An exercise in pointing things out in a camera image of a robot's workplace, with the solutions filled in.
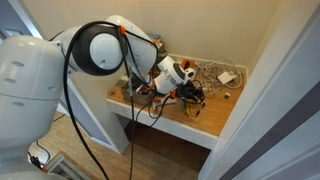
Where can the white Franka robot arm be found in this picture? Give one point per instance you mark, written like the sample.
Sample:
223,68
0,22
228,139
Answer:
30,83

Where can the white power adapter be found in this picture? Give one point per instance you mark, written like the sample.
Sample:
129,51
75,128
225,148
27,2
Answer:
227,77

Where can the aluminium frame piece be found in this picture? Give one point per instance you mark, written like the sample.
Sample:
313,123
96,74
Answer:
63,165

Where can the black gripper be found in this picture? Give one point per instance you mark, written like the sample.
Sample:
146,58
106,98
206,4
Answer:
190,91

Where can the small white plug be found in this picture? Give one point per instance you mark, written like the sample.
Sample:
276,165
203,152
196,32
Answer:
227,95

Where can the glue stick with orange cap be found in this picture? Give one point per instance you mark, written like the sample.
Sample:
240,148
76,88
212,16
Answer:
156,104

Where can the stack of books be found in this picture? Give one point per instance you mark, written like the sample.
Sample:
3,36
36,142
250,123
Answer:
155,40

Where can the orange plastic tool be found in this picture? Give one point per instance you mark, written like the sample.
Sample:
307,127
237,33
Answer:
187,63

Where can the brown cardboard box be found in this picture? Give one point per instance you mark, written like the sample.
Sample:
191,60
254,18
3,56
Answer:
140,98

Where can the green jar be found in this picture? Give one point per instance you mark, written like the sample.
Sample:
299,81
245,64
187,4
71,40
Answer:
162,56

